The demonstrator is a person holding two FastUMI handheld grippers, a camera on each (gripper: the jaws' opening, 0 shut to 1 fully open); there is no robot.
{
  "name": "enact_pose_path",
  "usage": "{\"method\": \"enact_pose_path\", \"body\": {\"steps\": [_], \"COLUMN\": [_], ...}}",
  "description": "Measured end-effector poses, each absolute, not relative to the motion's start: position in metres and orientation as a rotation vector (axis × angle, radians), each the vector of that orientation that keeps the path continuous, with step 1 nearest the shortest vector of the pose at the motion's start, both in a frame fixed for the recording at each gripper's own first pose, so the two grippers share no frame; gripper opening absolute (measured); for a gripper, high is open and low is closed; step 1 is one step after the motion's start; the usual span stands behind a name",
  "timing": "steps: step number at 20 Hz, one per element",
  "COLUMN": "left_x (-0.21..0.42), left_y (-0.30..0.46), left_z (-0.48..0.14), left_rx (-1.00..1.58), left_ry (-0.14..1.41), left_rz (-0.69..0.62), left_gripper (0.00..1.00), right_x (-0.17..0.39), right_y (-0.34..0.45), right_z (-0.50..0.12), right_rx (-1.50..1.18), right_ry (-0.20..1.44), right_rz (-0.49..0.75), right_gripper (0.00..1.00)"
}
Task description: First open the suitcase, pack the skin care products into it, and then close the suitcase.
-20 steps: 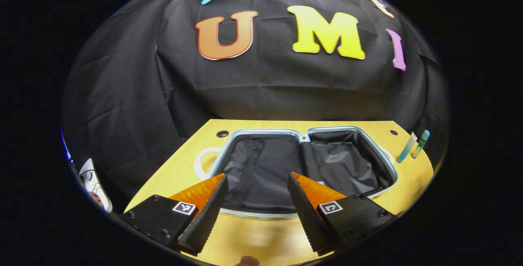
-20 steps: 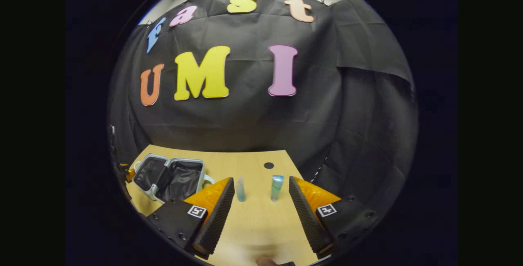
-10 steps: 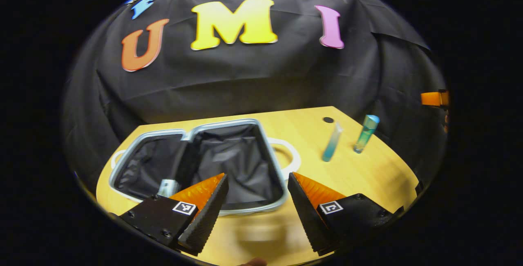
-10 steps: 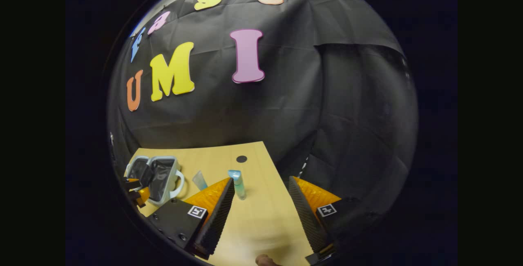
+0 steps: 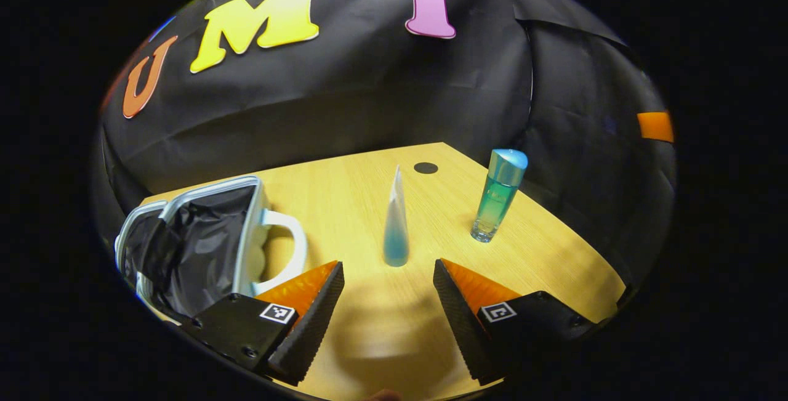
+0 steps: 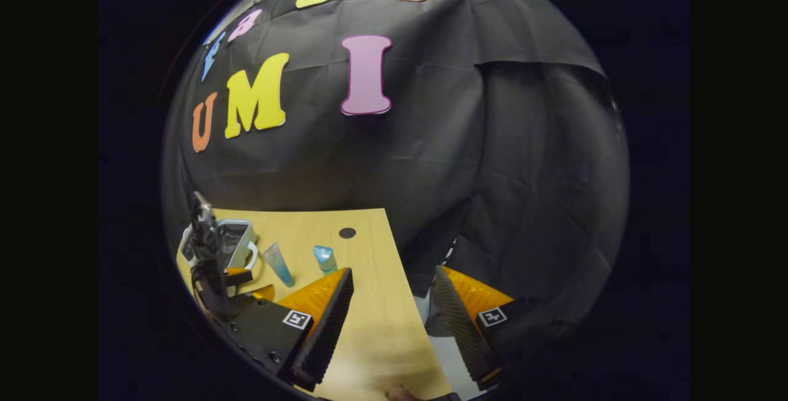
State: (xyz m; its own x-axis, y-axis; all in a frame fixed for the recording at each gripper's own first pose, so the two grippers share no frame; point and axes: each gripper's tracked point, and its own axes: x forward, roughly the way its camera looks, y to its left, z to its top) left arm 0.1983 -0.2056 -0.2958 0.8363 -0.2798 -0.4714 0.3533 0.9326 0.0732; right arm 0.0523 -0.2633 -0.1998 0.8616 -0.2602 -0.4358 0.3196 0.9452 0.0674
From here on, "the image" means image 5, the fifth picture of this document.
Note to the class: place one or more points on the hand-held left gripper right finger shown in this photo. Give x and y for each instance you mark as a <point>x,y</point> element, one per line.
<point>462,327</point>

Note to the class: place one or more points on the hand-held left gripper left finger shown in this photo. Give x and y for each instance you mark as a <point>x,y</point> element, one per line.
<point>308,327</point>

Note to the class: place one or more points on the blue and white tube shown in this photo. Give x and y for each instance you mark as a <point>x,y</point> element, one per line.
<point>396,234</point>

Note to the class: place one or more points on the teal skin care bottle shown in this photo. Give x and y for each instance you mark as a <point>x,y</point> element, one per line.
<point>495,204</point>

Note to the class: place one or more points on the light blue suitcase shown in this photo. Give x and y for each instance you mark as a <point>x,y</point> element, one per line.
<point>203,247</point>

